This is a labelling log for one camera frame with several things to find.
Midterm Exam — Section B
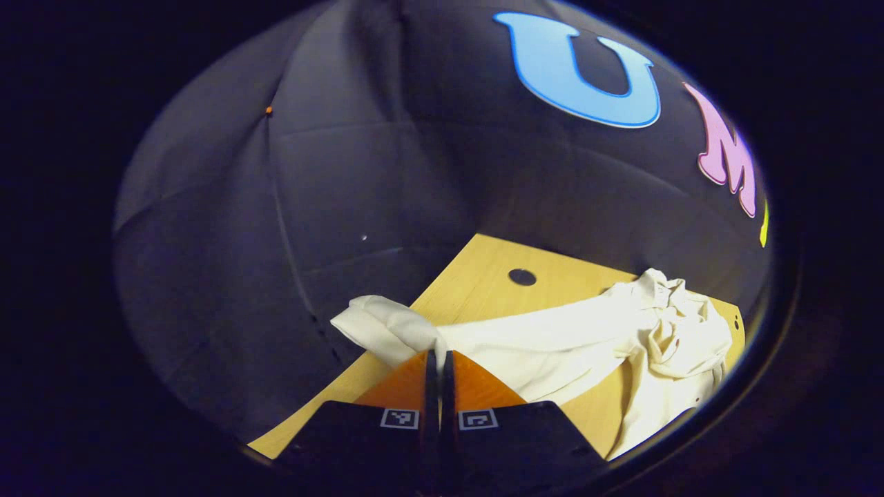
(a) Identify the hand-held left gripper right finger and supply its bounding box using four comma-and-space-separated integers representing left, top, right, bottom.
442, 350, 608, 494

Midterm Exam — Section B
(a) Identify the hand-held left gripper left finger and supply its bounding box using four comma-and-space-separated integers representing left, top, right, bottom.
276, 349, 441, 494

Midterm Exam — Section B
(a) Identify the cream button shirt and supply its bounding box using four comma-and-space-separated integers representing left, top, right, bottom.
330, 268, 733, 462

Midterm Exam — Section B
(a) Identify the black backdrop cloth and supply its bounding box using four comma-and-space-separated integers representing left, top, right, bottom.
114, 0, 771, 442

